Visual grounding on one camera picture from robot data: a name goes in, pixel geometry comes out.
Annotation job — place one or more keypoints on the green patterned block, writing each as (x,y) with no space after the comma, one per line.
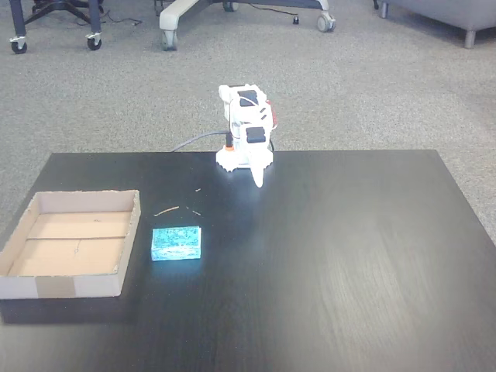
(176,244)

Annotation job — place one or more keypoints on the shallow cardboard box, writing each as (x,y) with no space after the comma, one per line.
(73,248)

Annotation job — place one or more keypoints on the long cardboard splinter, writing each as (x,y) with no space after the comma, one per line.
(166,211)

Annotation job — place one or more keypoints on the white wheeled chair base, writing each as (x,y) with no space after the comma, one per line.
(174,15)

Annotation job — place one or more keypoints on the grey couch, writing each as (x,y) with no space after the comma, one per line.
(445,11)

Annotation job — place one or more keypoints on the black office chair base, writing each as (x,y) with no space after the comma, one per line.
(58,5)

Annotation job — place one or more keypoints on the black cart frame with casters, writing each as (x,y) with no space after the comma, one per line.
(95,23)

